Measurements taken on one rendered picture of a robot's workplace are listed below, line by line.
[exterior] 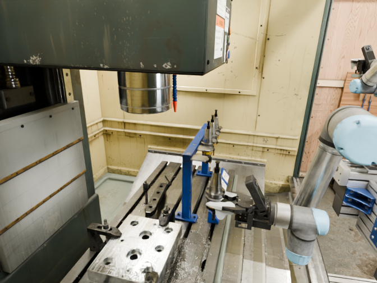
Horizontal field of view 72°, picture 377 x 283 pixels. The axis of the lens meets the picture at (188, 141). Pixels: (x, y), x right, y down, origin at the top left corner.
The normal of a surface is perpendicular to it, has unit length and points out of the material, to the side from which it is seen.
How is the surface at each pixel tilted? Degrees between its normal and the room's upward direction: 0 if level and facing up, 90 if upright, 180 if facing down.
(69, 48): 90
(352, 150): 87
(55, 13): 90
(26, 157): 90
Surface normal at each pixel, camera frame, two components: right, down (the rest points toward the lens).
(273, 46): -0.25, 0.34
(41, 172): 0.97, 0.10
